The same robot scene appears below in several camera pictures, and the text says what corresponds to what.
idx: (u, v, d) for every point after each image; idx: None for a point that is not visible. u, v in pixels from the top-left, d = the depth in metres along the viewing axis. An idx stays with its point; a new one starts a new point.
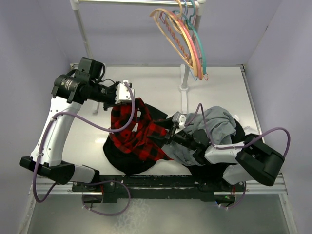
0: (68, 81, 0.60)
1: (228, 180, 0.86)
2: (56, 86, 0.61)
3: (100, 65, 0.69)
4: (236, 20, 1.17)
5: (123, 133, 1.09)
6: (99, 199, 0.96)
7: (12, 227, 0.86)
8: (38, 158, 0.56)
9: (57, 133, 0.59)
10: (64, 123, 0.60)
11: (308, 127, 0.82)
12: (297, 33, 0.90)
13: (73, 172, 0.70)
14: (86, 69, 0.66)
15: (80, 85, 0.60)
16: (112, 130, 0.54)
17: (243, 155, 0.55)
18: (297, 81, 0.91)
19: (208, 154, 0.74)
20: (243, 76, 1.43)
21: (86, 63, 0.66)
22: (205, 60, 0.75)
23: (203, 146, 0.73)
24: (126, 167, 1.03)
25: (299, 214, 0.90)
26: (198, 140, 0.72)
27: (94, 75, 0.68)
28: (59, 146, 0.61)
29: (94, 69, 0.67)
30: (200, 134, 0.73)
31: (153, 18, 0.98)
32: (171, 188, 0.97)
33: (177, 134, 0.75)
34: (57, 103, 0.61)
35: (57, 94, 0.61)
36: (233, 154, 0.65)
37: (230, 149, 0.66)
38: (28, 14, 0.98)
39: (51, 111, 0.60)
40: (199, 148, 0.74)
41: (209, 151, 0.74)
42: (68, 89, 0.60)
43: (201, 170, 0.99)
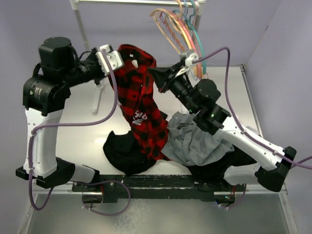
0: (36, 89, 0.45)
1: (229, 181, 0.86)
2: (25, 96, 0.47)
3: (65, 48, 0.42)
4: (235, 20, 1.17)
5: (129, 96, 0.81)
6: (99, 199, 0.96)
7: (12, 227, 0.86)
8: (30, 173, 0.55)
9: (43, 148, 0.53)
10: (46, 135, 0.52)
11: (308, 126, 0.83)
12: (298, 32, 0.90)
13: (73, 171, 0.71)
14: (50, 65, 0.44)
15: (52, 90, 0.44)
16: (103, 118, 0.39)
17: (282, 168, 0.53)
18: (297, 81, 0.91)
19: (227, 133, 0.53)
20: (243, 76, 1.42)
21: (46, 55, 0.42)
22: (205, 60, 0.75)
23: (210, 103, 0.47)
24: (127, 167, 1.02)
25: (299, 214, 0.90)
26: (205, 93, 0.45)
27: (66, 66, 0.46)
28: (49, 154, 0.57)
29: (62, 58, 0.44)
30: (209, 86, 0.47)
31: (153, 18, 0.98)
32: (171, 188, 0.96)
33: (176, 83, 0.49)
34: (32, 116, 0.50)
35: (30, 106, 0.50)
36: (265, 156, 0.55)
37: (265, 150, 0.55)
38: (28, 13, 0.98)
39: (29, 124, 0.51)
40: (204, 108, 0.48)
41: (230, 128, 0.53)
42: (39, 99, 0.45)
43: (202, 169, 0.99)
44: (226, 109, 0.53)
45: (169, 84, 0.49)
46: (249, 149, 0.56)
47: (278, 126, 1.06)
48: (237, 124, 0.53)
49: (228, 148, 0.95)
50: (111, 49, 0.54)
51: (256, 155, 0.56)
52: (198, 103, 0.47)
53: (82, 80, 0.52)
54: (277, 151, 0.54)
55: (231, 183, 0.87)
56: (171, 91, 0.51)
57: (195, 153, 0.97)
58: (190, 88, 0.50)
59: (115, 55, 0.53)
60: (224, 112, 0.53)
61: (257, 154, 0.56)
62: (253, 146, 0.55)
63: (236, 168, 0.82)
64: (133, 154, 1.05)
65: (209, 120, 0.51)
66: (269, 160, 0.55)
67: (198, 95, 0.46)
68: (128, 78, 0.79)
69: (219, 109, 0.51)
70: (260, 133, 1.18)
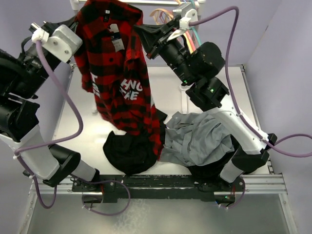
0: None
1: (225, 178, 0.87)
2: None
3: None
4: (235, 20, 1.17)
5: (105, 61, 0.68)
6: (99, 199, 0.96)
7: (12, 227, 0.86)
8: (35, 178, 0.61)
9: (33, 162, 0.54)
10: (30, 153, 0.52)
11: (308, 126, 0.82)
12: (298, 32, 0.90)
13: (79, 159, 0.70)
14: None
15: (12, 113, 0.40)
16: (74, 134, 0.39)
17: (264, 154, 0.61)
18: (297, 81, 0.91)
19: (222, 113, 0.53)
20: (243, 76, 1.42)
21: None
22: None
23: (211, 73, 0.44)
24: (127, 167, 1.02)
25: (299, 214, 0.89)
26: (209, 61, 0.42)
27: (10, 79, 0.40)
28: (45, 161, 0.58)
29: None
30: (211, 50, 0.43)
31: (153, 18, 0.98)
32: (171, 188, 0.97)
33: (171, 48, 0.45)
34: (7, 141, 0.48)
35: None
36: (252, 141, 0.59)
37: (253, 135, 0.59)
38: (29, 13, 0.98)
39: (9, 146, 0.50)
40: (204, 79, 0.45)
41: (225, 109, 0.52)
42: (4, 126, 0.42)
43: (202, 169, 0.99)
44: (225, 86, 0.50)
45: (161, 48, 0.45)
46: (239, 132, 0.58)
47: (278, 126, 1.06)
48: (233, 106, 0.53)
49: (228, 148, 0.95)
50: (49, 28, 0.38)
51: (244, 140, 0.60)
52: (194, 73, 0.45)
53: (41, 78, 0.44)
54: (264, 138, 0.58)
55: (227, 180, 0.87)
56: (164, 58, 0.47)
57: (195, 153, 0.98)
58: (187, 54, 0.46)
59: (59, 36, 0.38)
60: (223, 89, 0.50)
61: (245, 139, 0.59)
62: (243, 130, 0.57)
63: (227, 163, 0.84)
64: (133, 154, 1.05)
65: (207, 94, 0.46)
66: (255, 146, 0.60)
67: (198, 63, 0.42)
68: (97, 41, 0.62)
69: (216, 82, 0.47)
70: None
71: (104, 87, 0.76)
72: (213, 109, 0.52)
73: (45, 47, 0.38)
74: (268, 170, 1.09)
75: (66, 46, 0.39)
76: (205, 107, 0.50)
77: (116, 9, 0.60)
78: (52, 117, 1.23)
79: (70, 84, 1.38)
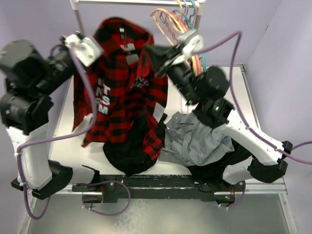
0: (13, 107, 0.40)
1: (228, 181, 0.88)
2: (3, 114, 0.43)
3: (27, 60, 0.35)
4: (235, 20, 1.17)
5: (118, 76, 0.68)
6: (99, 199, 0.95)
7: (12, 227, 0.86)
8: (25, 187, 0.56)
9: (32, 163, 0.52)
10: (32, 151, 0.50)
11: (308, 127, 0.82)
12: (298, 31, 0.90)
13: (71, 176, 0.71)
14: (18, 81, 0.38)
15: (31, 107, 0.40)
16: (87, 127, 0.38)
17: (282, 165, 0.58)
18: (297, 81, 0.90)
19: (233, 129, 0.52)
20: (243, 76, 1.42)
21: (8, 72, 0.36)
22: (205, 60, 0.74)
23: (217, 96, 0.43)
24: (127, 167, 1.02)
25: (299, 214, 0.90)
26: (216, 85, 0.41)
27: (37, 74, 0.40)
28: (42, 168, 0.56)
29: (29, 68, 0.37)
30: (216, 73, 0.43)
31: (153, 18, 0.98)
32: (170, 188, 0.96)
33: (177, 69, 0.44)
34: (14, 134, 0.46)
35: (9, 124, 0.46)
36: (266, 153, 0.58)
37: (267, 146, 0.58)
38: (28, 13, 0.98)
39: (14, 141, 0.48)
40: (211, 101, 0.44)
41: (236, 126, 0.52)
42: (16, 117, 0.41)
43: (202, 169, 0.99)
44: (230, 101, 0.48)
45: (168, 69, 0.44)
46: (252, 145, 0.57)
47: (278, 126, 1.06)
48: (242, 120, 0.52)
49: (228, 148, 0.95)
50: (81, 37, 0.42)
51: (258, 151, 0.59)
52: (200, 95, 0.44)
53: (61, 82, 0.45)
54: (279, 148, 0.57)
55: (230, 182, 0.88)
56: (171, 79, 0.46)
57: (195, 153, 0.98)
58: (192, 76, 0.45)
59: (87, 43, 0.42)
60: (228, 105, 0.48)
61: (259, 150, 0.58)
62: (256, 142, 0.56)
63: (232, 166, 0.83)
64: (133, 154, 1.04)
65: (214, 113, 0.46)
66: (270, 156, 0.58)
67: (204, 86, 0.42)
68: (112, 58, 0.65)
69: (222, 101, 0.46)
70: None
71: (115, 99, 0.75)
72: (222, 126, 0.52)
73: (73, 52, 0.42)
74: None
75: (91, 51, 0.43)
76: (214, 125, 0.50)
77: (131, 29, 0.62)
78: (52, 117, 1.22)
79: (70, 84, 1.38)
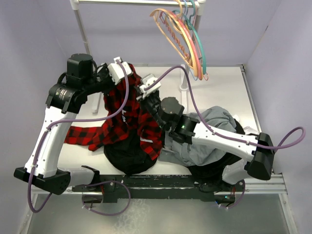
0: (62, 91, 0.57)
1: (228, 181, 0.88)
2: (50, 96, 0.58)
3: (88, 62, 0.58)
4: (235, 20, 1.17)
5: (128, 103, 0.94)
6: (99, 199, 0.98)
7: (12, 227, 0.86)
8: (33, 169, 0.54)
9: (52, 145, 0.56)
10: (59, 132, 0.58)
11: (308, 127, 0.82)
12: (298, 32, 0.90)
13: (68, 184, 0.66)
14: (75, 73, 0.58)
15: (75, 94, 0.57)
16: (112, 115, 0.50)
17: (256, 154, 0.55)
18: (297, 82, 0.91)
19: (199, 138, 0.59)
20: (243, 76, 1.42)
21: (73, 67, 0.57)
22: (205, 60, 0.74)
23: (177, 118, 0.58)
24: (127, 167, 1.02)
25: (299, 214, 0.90)
26: (169, 110, 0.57)
27: (87, 75, 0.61)
28: (54, 157, 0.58)
29: (85, 69, 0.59)
30: (170, 104, 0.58)
31: (153, 18, 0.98)
32: (171, 188, 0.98)
33: (148, 102, 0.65)
34: (51, 113, 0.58)
35: (51, 104, 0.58)
36: (239, 149, 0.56)
37: (240, 143, 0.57)
38: (28, 13, 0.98)
39: (45, 122, 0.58)
40: (174, 123, 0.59)
41: (201, 134, 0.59)
42: (62, 99, 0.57)
43: (202, 169, 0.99)
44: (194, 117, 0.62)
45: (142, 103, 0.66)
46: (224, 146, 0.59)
47: (278, 126, 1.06)
48: (206, 127, 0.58)
49: None
50: (122, 60, 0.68)
51: (231, 150, 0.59)
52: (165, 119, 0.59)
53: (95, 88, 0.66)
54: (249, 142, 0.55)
55: (230, 183, 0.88)
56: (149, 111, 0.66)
57: (195, 153, 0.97)
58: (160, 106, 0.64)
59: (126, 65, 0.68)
60: (193, 121, 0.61)
61: (232, 149, 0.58)
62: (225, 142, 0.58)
63: (231, 167, 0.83)
64: (133, 154, 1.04)
65: (181, 131, 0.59)
66: (245, 152, 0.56)
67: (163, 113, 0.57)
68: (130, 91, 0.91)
69: (188, 121, 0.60)
70: (260, 133, 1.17)
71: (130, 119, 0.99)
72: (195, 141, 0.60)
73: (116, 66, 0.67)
74: None
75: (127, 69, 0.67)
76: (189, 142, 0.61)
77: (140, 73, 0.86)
78: None
79: None
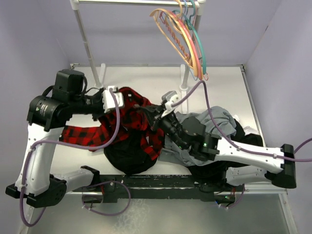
0: (43, 106, 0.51)
1: (232, 184, 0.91)
2: (31, 111, 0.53)
3: (79, 77, 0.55)
4: (235, 20, 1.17)
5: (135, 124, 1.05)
6: (99, 199, 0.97)
7: (12, 227, 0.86)
8: (23, 190, 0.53)
9: (39, 165, 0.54)
10: (45, 151, 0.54)
11: (308, 126, 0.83)
12: (298, 32, 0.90)
13: (64, 193, 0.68)
14: (63, 87, 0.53)
15: (58, 108, 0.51)
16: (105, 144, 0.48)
17: (288, 169, 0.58)
18: (297, 82, 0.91)
19: (225, 155, 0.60)
20: (243, 76, 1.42)
21: (62, 80, 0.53)
22: (205, 60, 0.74)
23: (200, 137, 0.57)
24: (126, 167, 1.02)
25: (299, 214, 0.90)
26: (192, 132, 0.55)
27: (75, 91, 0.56)
28: (45, 173, 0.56)
29: (75, 85, 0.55)
30: (191, 125, 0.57)
31: (153, 18, 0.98)
32: (171, 188, 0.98)
33: (164, 121, 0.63)
34: (34, 130, 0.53)
35: (33, 121, 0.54)
36: (268, 164, 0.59)
37: (267, 158, 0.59)
38: (28, 13, 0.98)
39: (29, 139, 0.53)
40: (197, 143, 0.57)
41: (226, 151, 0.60)
42: (43, 114, 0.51)
43: (202, 169, 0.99)
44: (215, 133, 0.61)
45: (158, 122, 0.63)
46: (252, 162, 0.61)
47: (278, 127, 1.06)
48: (231, 144, 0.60)
49: None
50: (116, 89, 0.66)
51: (259, 165, 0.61)
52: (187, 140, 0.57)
53: (82, 110, 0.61)
54: (277, 155, 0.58)
55: (233, 185, 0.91)
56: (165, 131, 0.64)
57: None
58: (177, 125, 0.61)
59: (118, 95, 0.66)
60: (214, 137, 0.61)
61: (260, 163, 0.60)
62: (253, 157, 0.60)
63: (239, 172, 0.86)
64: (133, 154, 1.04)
65: (204, 150, 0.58)
66: (274, 165, 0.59)
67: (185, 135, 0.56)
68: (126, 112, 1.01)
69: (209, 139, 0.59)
70: (260, 134, 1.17)
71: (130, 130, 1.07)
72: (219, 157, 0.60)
73: (109, 94, 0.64)
74: None
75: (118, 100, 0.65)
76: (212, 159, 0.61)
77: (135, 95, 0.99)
78: None
79: None
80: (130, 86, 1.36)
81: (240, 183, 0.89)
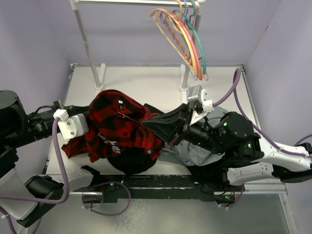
0: None
1: (235, 184, 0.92)
2: None
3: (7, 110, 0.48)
4: (235, 20, 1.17)
5: (122, 132, 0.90)
6: (99, 199, 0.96)
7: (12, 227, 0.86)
8: (8, 219, 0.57)
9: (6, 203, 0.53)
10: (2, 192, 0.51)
11: (308, 126, 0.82)
12: (298, 31, 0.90)
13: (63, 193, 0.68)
14: None
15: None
16: (59, 200, 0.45)
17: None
18: (297, 82, 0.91)
19: (268, 157, 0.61)
20: (243, 76, 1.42)
21: None
22: (205, 60, 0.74)
23: (249, 138, 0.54)
24: (126, 167, 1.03)
25: (300, 214, 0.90)
26: (243, 133, 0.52)
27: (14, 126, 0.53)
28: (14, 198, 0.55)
29: (8, 122, 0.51)
30: (236, 126, 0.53)
31: (153, 18, 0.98)
32: (171, 188, 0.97)
33: (194, 128, 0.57)
34: None
35: None
36: (300, 164, 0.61)
37: (299, 158, 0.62)
38: (28, 14, 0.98)
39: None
40: (242, 144, 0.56)
41: (269, 152, 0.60)
42: None
43: (201, 170, 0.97)
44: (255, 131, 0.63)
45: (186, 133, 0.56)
46: (286, 162, 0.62)
47: (278, 127, 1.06)
48: (271, 144, 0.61)
49: None
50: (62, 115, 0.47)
51: (294, 165, 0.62)
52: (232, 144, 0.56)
53: (31, 137, 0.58)
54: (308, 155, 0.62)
55: (235, 185, 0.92)
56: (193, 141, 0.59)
57: (195, 153, 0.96)
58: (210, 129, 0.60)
59: (74, 120, 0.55)
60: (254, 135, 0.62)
61: (294, 165, 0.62)
62: (289, 157, 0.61)
63: (242, 174, 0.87)
64: (133, 154, 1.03)
65: (251, 149, 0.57)
66: (305, 165, 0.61)
67: (233, 138, 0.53)
68: (110, 121, 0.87)
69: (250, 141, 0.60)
70: None
71: (121, 140, 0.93)
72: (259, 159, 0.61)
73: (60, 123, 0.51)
74: None
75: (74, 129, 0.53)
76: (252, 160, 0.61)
77: (124, 99, 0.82)
78: None
79: (70, 84, 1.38)
80: (130, 86, 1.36)
81: (241, 183, 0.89)
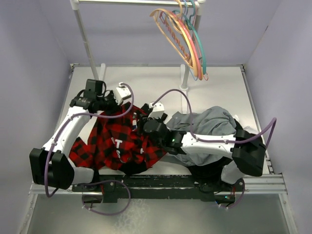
0: (83, 99, 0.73)
1: (227, 181, 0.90)
2: (73, 101, 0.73)
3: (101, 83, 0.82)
4: (235, 20, 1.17)
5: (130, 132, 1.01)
6: (99, 199, 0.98)
7: (12, 226, 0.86)
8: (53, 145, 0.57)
9: (72, 129, 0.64)
10: (79, 124, 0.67)
11: (308, 126, 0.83)
12: (298, 31, 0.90)
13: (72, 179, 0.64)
14: (92, 88, 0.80)
15: (91, 102, 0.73)
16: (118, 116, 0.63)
17: (239, 152, 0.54)
18: (297, 81, 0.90)
19: (187, 147, 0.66)
20: (243, 76, 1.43)
21: (91, 84, 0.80)
22: (205, 60, 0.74)
23: (161, 132, 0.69)
24: (126, 167, 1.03)
25: (300, 214, 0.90)
26: (149, 130, 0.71)
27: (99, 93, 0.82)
28: (70, 141, 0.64)
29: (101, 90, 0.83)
30: (152, 124, 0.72)
31: (153, 18, 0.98)
32: (171, 188, 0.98)
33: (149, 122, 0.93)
34: (73, 110, 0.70)
35: (73, 106, 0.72)
36: (221, 148, 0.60)
37: (220, 144, 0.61)
38: (29, 14, 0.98)
39: (67, 115, 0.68)
40: (161, 138, 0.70)
41: (187, 143, 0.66)
42: (83, 104, 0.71)
43: (202, 170, 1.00)
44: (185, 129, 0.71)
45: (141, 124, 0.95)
46: (208, 149, 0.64)
47: (278, 127, 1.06)
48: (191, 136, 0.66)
49: None
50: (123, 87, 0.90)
51: (217, 151, 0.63)
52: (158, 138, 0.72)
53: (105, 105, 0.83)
54: (226, 141, 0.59)
55: (230, 182, 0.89)
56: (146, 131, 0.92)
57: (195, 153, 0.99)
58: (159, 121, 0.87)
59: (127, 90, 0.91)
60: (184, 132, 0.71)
61: (216, 150, 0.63)
62: (206, 146, 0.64)
63: (227, 167, 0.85)
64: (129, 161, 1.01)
65: (173, 144, 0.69)
66: (224, 150, 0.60)
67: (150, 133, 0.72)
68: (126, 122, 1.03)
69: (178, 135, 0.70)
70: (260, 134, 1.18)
71: (126, 140, 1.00)
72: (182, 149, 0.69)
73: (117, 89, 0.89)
74: (268, 171, 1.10)
75: (126, 91, 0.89)
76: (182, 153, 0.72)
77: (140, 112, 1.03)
78: (51, 117, 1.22)
79: (71, 84, 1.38)
80: (130, 85, 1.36)
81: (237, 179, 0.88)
